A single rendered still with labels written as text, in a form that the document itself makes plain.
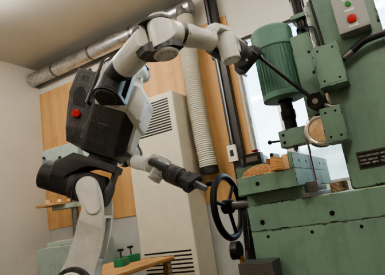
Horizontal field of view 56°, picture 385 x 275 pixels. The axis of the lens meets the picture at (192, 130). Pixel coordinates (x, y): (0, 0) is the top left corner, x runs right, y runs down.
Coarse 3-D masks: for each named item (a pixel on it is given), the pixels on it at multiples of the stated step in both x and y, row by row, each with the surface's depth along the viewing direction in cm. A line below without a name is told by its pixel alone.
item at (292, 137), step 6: (300, 126) 141; (282, 132) 145; (288, 132) 143; (294, 132) 142; (300, 132) 141; (282, 138) 144; (288, 138) 143; (294, 138) 142; (300, 138) 141; (282, 144) 144; (288, 144) 143; (294, 144) 142; (300, 144) 142; (306, 144) 144; (294, 150) 144
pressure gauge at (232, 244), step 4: (232, 244) 124; (236, 244) 124; (240, 244) 126; (232, 248) 123; (236, 248) 123; (240, 248) 125; (232, 252) 123; (236, 252) 122; (240, 252) 124; (232, 256) 123; (236, 256) 122; (240, 256) 124; (240, 260) 124; (244, 260) 124
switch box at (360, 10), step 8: (336, 0) 126; (352, 0) 123; (360, 0) 122; (336, 8) 126; (344, 8) 124; (360, 8) 122; (336, 16) 125; (344, 16) 124; (360, 16) 121; (368, 16) 121; (344, 24) 124; (360, 24) 121; (368, 24) 120; (344, 32) 124; (352, 32) 124; (360, 32) 125
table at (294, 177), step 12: (300, 168) 124; (240, 180) 127; (252, 180) 125; (264, 180) 123; (276, 180) 120; (288, 180) 118; (300, 180) 120; (312, 180) 136; (324, 180) 155; (240, 192) 127; (252, 192) 124
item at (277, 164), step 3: (270, 159) 115; (273, 159) 115; (276, 159) 115; (279, 159) 118; (270, 162) 115; (273, 162) 115; (276, 162) 114; (279, 162) 117; (282, 162) 120; (273, 165) 115; (276, 165) 114; (279, 165) 116; (282, 165) 120; (273, 168) 115; (276, 168) 114; (279, 168) 115; (282, 168) 119
